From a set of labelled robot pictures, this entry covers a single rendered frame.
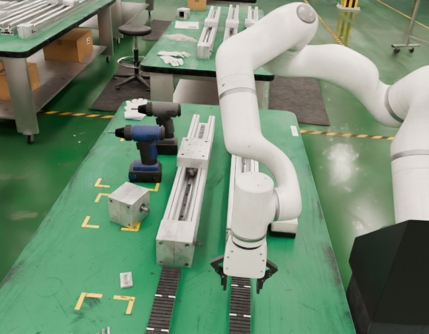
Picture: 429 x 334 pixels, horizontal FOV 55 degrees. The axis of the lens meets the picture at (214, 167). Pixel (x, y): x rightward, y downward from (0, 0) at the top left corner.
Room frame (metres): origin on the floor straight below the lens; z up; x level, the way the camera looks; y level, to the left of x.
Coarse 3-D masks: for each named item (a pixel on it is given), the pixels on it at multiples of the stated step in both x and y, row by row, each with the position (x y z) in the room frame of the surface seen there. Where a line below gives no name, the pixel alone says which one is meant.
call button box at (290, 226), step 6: (276, 222) 1.03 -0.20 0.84; (282, 222) 1.03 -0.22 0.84; (288, 222) 1.03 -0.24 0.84; (294, 222) 1.03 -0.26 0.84; (270, 228) 1.05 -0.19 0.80; (276, 228) 1.03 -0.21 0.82; (282, 228) 1.02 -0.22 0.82; (288, 228) 1.02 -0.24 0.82; (294, 228) 1.02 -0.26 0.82; (270, 234) 1.03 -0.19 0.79; (276, 234) 1.03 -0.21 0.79; (282, 234) 1.02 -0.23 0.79; (288, 234) 1.02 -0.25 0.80; (294, 234) 1.02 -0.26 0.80
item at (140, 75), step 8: (120, 32) 4.39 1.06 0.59; (128, 32) 4.34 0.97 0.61; (136, 32) 4.34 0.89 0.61; (144, 32) 4.39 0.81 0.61; (136, 40) 4.51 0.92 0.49; (136, 48) 4.50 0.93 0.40; (128, 56) 4.67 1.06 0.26; (136, 56) 4.49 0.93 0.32; (120, 64) 4.36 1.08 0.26; (136, 64) 4.47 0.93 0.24; (136, 72) 4.48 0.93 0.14; (128, 80) 4.38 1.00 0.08; (136, 80) 4.47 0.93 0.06
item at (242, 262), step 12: (228, 240) 0.75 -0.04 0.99; (228, 252) 0.73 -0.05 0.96; (240, 252) 0.73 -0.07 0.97; (252, 252) 0.73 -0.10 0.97; (264, 252) 0.73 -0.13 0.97; (228, 264) 0.73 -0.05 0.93; (240, 264) 0.73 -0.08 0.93; (252, 264) 0.73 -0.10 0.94; (264, 264) 0.73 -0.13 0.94; (240, 276) 0.73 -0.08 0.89; (252, 276) 0.73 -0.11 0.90
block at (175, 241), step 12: (168, 228) 0.92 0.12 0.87; (180, 228) 0.92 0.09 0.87; (192, 228) 0.93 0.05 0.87; (156, 240) 0.87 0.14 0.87; (168, 240) 0.87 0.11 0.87; (180, 240) 0.87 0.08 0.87; (192, 240) 0.87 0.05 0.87; (156, 252) 0.87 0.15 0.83; (168, 252) 0.87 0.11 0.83; (180, 252) 0.87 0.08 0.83; (192, 252) 0.88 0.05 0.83; (168, 264) 0.87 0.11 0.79; (180, 264) 0.87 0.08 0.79
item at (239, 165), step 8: (232, 160) 1.35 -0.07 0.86; (240, 160) 1.42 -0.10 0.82; (248, 160) 1.43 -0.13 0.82; (232, 168) 1.29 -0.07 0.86; (240, 168) 1.36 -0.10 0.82; (248, 168) 1.37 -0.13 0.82; (256, 168) 1.30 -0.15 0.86; (232, 176) 1.24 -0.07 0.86; (232, 184) 1.18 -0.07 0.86; (232, 192) 1.14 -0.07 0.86; (232, 200) 1.09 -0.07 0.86
